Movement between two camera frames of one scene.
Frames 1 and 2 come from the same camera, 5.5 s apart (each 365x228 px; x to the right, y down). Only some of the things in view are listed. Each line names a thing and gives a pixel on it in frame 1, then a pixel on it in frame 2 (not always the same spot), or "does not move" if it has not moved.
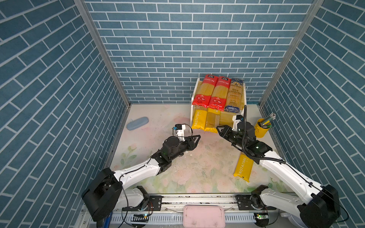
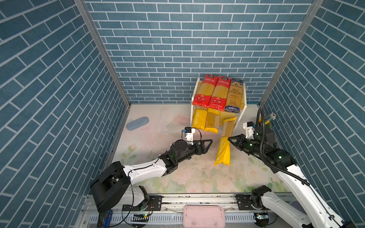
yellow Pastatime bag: x=244 y=167 -> x=224 y=154
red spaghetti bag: x=204 y=90 does not move
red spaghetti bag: x=219 y=94 does not move
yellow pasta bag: x=212 y=120 does not move
